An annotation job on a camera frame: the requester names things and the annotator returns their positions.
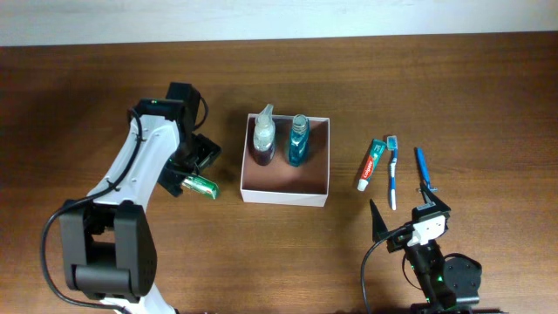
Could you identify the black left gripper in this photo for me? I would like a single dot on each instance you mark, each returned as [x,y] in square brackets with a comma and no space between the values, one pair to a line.
[187,170]

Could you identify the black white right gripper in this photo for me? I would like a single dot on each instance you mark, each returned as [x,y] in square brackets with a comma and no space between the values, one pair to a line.
[402,238]

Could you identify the green white soap box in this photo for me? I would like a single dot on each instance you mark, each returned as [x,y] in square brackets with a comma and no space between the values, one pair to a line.
[201,185]

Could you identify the blue mouthwash bottle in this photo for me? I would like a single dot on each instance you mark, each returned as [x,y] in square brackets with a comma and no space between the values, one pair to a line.
[298,140]

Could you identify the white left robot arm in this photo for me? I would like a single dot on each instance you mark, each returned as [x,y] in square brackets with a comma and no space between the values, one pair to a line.
[108,250]

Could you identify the blue razor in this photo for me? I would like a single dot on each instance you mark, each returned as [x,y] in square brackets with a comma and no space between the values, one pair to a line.
[423,168]

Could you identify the foam soap pump bottle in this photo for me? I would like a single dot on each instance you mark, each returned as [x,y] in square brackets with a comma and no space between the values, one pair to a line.
[263,145]

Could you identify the Colgate toothpaste tube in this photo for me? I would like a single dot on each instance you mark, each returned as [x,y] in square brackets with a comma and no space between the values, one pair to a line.
[376,151]

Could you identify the blue white toothbrush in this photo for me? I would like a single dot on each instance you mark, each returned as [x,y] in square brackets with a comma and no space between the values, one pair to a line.
[392,145]

